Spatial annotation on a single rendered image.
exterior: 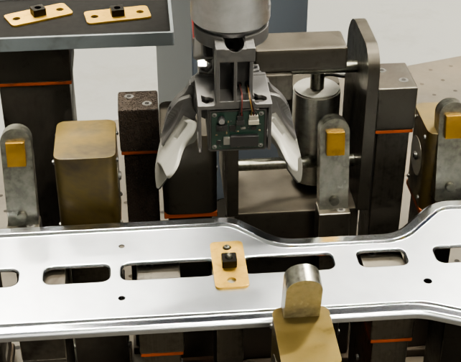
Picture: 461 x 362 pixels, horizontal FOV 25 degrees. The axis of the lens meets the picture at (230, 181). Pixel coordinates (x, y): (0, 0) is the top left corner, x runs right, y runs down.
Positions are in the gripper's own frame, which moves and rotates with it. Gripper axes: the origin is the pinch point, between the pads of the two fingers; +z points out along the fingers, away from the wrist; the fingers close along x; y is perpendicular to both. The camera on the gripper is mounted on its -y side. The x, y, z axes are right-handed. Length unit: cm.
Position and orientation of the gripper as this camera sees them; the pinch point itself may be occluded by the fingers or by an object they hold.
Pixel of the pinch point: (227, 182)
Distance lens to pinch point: 111.9
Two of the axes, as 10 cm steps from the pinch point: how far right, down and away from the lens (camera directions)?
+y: 0.8, 5.7, -8.2
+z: -0.1, 8.2, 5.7
